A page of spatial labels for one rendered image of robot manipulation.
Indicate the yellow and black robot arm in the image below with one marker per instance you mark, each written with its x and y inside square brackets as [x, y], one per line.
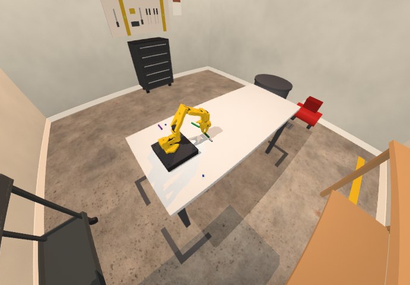
[175, 129]

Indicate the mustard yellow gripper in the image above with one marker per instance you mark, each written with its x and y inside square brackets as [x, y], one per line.
[204, 125]

